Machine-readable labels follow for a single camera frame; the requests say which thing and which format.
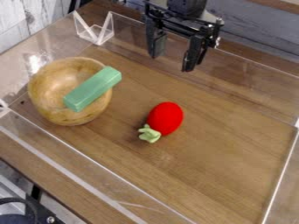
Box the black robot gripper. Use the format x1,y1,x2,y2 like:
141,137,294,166
145,0,225,72

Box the green rectangular block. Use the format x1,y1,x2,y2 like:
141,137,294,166
63,66,122,112

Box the brown wooden bowl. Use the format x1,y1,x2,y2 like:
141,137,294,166
27,57,112,126

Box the red plush strawberry toy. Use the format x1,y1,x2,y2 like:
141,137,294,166
138,101,185,144

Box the clear acrylic tray enclosure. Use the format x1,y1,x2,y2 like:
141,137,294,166
0,13,299,224

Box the black clamp with cable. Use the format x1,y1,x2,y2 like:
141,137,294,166
0,186,66,224

